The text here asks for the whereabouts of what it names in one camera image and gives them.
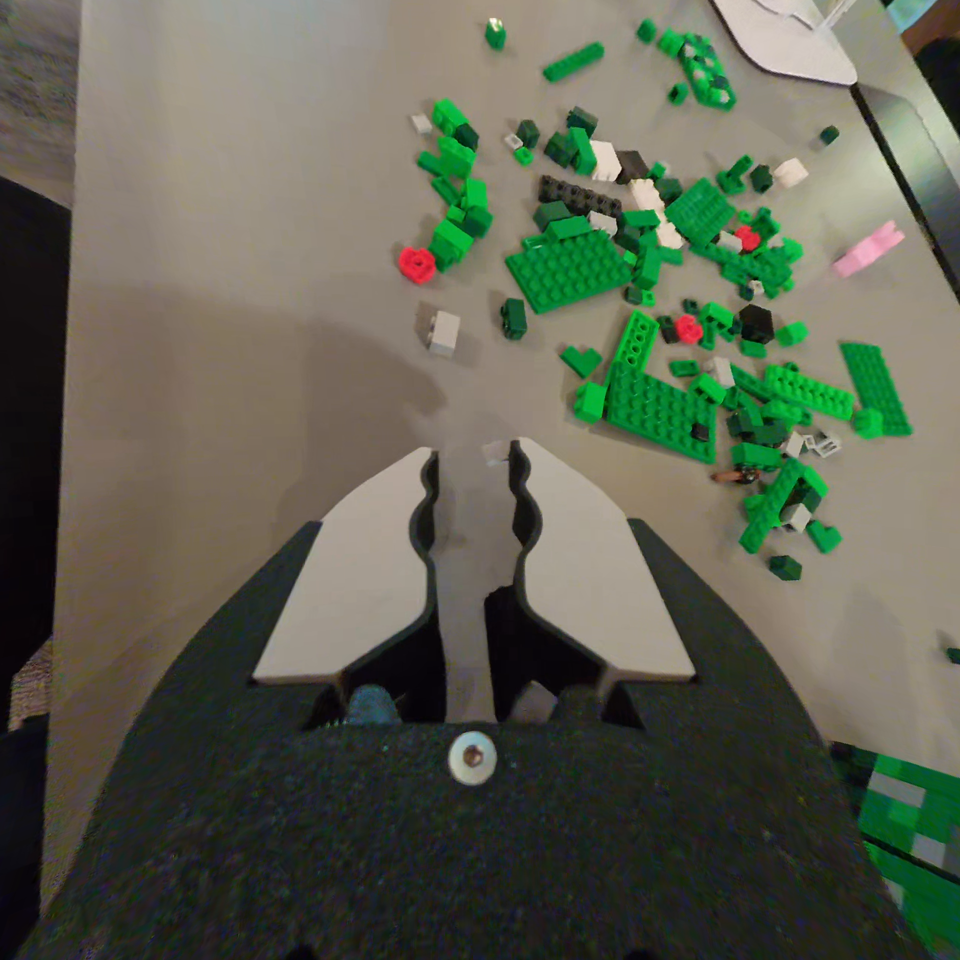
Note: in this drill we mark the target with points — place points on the long narrow green plate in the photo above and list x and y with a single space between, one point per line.
574 62

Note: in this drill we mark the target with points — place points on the long black plate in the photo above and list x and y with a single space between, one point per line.
579 196

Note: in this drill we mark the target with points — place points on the black cube brick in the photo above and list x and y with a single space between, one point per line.
756 322

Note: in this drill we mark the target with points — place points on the curved row of green bricks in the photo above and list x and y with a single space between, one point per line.
457 187

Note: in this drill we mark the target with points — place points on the grey flat tile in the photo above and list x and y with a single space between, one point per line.
422 124

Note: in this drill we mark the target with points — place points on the long white plate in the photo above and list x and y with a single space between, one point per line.
652 214

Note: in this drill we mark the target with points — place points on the green bracket brick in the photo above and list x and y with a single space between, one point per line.
735 175

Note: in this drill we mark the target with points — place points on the brown lever piece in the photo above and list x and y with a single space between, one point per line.
739 475

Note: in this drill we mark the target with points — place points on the long green studded beam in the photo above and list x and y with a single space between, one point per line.
810 391

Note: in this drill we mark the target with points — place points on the long dark green brick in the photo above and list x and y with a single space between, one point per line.
514 319

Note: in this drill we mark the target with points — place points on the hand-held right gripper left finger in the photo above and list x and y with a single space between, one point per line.
352 592

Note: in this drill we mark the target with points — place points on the grey desk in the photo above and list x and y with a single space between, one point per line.
225 300

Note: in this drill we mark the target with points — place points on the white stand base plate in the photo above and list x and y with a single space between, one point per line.
787 41

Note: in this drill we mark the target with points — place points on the clear white slope brick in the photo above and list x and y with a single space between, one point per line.
442 332

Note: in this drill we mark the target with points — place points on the pile of green bricks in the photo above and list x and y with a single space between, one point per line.
780 480

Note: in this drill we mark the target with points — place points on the green mosaic plate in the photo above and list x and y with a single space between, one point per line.
709 71

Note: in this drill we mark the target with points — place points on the green mosaic block build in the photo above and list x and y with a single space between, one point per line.
907 825

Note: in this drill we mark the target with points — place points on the pink brick pig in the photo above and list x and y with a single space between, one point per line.
866 251

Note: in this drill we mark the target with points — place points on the dark green cube brick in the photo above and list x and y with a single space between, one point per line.
785 568

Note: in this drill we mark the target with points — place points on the white wedge plate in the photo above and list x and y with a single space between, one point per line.
604 161

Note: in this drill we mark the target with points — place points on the small green brick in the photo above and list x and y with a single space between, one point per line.
646 30
677 92
670 41
495 34

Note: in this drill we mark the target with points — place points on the green L-shaped plate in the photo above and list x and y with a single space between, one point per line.
823 537
579 361

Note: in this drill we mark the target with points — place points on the small black square tile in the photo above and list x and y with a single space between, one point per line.
701 431

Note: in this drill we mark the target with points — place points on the small heap of dark bricks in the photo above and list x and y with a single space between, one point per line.
562 142

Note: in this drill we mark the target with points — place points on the green plate with holes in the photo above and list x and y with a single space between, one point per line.
635 341

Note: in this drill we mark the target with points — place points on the large green studded plate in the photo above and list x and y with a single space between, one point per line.
876 390
656 416
700 210
570 270

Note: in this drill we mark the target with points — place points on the tiny dark green brick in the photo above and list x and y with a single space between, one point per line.
829 135

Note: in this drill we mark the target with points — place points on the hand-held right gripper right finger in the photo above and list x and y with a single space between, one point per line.
600 585

